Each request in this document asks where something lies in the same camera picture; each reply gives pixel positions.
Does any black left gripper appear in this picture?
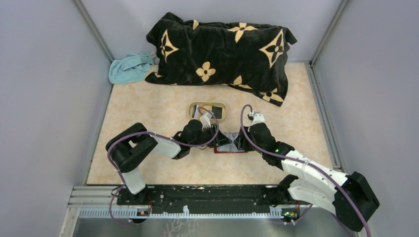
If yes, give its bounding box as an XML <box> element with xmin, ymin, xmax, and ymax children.
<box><xmin>190</xmin><ymin>123</ymin><xmax>233</xmax><ymax>148</ymax></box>

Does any red leather card holder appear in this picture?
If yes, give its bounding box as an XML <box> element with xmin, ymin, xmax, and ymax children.
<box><xmin>213</xmin><ymin>131</ymin><xmax>254</xmax><ymax>154</ymax></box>

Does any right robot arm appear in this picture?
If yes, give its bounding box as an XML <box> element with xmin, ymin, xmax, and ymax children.
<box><xmin>241</xmin><ymin>122</ymin><xmax>380</xmax><ymax>237</ymax></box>

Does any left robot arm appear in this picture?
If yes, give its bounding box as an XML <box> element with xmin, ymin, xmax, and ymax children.
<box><xmin>105</xmin><ymin>119</ymin><xmax>232</xmax><ymax>204</ymax></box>

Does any beige oval tray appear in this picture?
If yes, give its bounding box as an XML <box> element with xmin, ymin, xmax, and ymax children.
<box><xmin>188</xmin><ymin>102</ymin><xmax>227</xmax><ymax>123</ymax></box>

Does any black cream patterned blanket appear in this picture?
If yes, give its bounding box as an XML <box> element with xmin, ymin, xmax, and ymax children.
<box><xmin>145</xmin><ymin>12</ymin><xmax>297</xmax><ymax>106</ymax></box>

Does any light blue cloth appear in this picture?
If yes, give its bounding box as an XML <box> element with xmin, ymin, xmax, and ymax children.
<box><xmin>108</xmin><ymin>52</ymin><xmax>156</xmax><ymax>84</ymax></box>

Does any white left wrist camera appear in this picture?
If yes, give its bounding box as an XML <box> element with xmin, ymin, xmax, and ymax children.
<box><xmin>199</xmin><ymin>113</ymin><xmax>212</xmax><ymax>130</ymax></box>

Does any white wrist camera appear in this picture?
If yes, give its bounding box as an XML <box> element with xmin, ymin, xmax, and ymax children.
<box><xmin>248</xmin><ymin>112</ymin><xmax>265</xmax><ymax>126</ymax></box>
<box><xmin>199</xmin><ymin>113</ymin><xmax>212</xmax><ymax>130</ymax></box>

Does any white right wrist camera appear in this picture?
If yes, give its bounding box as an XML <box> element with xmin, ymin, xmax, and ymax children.
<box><xmin>248</xmin><ymin>112</ymin><xmax>265</xmax><ymax>126</ymax></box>

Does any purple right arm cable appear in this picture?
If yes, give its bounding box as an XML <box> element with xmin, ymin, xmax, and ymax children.
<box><xmin>240</xmin><ymin>104</ymin><xmax>372</xmax><ymax>237</ymax></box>

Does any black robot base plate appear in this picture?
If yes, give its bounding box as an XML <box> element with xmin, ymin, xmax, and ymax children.
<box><xmin>117</xmin><ymin>185</ymin><xmax>297</xmax><ymax>214</ymax></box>

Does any aluminium frame rail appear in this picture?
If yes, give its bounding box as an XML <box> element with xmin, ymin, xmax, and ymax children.
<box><xmin>67</xmin><ymin>185</ymin><xmax>365</xmax><ymax>219</ymax></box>

